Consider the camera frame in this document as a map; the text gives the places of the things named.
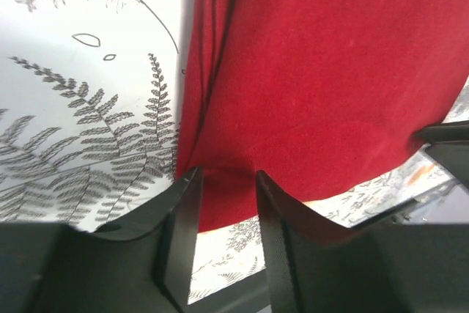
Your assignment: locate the red t-shirt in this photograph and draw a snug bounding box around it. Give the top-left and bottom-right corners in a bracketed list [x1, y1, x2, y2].
[177, 0, 468, 232]

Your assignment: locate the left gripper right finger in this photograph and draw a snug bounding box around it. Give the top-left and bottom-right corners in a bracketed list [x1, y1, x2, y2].
[256, 172, 468, 312]

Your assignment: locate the floral patterned table mat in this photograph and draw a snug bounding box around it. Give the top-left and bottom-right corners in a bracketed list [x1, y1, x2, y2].
[0, 0, 469, 305]

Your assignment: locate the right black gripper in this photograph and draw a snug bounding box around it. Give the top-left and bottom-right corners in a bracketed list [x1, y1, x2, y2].
[353, 121, 468, 229]

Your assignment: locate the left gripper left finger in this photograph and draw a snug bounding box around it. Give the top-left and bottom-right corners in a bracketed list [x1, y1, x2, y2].
[1, 169, 203, 312]

